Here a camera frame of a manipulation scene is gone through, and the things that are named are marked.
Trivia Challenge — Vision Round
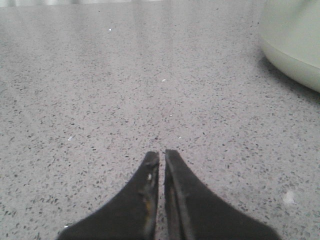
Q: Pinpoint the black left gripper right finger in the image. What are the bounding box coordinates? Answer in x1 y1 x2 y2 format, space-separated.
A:
164 149 280 240

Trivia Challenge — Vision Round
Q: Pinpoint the pale green electric pot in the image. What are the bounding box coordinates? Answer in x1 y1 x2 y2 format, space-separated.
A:
259 0 320 92

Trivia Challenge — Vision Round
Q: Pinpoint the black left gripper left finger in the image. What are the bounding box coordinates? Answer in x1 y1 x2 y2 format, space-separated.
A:
58 151 159 240

